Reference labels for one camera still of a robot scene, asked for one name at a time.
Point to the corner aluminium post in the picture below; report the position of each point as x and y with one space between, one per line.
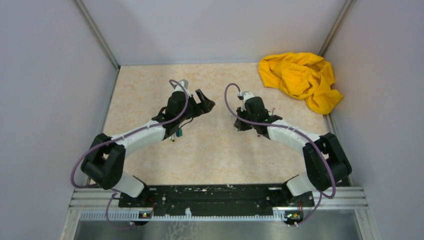
347 5
95 31

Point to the white cable duct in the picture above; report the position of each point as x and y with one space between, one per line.
137 216

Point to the right corner aluminium post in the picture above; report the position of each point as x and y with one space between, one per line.
347 5

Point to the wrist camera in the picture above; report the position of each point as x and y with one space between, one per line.
184 86
243 96

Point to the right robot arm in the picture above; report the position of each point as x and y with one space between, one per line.
325 160

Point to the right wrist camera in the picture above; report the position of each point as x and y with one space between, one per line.
243 96

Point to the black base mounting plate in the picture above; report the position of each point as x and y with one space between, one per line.
216 199

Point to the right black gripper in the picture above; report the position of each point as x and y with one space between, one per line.
242 127

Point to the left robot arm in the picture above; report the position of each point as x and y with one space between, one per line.
104 161

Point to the aluminium frame rail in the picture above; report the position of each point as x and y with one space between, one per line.
349 198

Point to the yellow crumpled cloth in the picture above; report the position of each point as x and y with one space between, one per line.
302 76

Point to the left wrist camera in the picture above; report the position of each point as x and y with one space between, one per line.
184 86

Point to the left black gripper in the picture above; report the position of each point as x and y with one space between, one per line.
205 105

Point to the left corner aluminium post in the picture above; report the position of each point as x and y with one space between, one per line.
95 31

